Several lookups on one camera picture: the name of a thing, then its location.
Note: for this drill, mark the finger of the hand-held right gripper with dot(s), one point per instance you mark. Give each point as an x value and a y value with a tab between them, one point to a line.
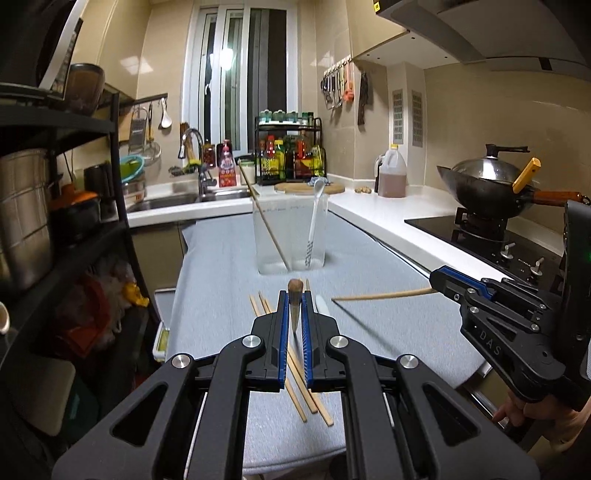
471	281
461	293

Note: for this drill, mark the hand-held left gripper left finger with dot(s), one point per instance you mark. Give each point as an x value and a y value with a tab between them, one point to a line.
277	350

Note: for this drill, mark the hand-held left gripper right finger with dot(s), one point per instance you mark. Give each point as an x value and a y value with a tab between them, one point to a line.
308	350

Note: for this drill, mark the clear plastic utensil container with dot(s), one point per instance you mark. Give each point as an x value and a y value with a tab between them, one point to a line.
291	221

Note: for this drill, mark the person's right hand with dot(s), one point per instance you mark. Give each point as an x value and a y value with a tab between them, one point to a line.
508	410

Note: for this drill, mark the white plastic spoon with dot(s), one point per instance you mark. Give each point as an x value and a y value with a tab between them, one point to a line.
322	304
315	217

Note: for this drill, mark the black gas stove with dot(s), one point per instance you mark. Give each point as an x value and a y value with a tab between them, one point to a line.
443	226

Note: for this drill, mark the grey-blue table cloth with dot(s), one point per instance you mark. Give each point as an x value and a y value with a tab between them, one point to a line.
221	277

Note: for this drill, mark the steel wok lid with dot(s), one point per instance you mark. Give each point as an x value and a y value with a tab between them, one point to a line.
489	168

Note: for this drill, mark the white plastic box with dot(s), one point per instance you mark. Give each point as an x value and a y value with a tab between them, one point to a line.
164	323

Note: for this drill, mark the cooking oil jug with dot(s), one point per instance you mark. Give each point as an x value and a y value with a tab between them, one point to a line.
391	180

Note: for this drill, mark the round wooden cutting board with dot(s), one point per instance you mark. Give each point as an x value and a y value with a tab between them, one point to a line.
295	188

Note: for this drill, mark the small blue rag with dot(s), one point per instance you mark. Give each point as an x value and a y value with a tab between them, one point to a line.
325	181

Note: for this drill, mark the glass jar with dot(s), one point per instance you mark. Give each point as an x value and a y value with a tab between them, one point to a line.
248	174

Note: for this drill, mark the colourful plastic bags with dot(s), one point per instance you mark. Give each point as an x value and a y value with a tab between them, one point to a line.
97	309

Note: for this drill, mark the chrome faucet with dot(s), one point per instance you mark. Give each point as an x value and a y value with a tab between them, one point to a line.
202	180

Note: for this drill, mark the steel sink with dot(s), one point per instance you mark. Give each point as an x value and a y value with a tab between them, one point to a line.
161	201

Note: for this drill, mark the red label bottle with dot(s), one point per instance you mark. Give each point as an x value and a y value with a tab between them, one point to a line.
226	166

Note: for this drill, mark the row of condiment bottles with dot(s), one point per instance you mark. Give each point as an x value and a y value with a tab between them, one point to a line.
279	159

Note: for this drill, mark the black spice rack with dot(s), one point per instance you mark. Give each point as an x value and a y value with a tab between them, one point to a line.
256	147

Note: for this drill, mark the dark red jar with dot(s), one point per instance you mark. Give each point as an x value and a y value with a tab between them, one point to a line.
209	157

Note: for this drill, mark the steel basin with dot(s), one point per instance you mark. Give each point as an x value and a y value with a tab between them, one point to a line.
134	191

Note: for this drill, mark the orange hanging tool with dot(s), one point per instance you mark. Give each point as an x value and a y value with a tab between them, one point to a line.
349	94

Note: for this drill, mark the green plastic basin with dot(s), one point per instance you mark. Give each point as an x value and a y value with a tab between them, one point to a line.
131	167

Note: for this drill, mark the row of green-lid spice jars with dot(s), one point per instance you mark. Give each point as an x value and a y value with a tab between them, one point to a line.
279	115

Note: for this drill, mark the hanging metal kitchen tools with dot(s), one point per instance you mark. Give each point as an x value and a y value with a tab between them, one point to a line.
331	90

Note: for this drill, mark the beige board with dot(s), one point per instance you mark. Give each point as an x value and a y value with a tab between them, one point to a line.
44	397

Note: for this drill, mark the black pot with orange lid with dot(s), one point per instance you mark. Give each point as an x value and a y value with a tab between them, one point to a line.
76	207

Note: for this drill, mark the range hood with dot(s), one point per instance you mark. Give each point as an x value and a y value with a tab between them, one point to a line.
485	27

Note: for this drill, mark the hanging steel ladle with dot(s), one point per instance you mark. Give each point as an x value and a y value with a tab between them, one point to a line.
165	121

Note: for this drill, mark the metal grater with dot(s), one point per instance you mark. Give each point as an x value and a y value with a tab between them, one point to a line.
135	136

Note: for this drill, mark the large steel pot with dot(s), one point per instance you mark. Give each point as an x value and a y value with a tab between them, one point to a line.
23	207

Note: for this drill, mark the white-framed window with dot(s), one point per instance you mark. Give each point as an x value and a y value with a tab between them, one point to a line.
196	69

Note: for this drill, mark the black shelving rack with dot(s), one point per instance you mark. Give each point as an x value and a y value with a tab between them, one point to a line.
55	124

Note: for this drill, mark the brown jar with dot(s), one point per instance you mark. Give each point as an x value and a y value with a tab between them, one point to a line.
85	90

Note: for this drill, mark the wall vent grille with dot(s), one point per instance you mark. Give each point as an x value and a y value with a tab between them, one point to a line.
417	120
397	115

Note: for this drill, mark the beige wall cabinet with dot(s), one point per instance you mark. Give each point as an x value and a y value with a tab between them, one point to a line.
369	27

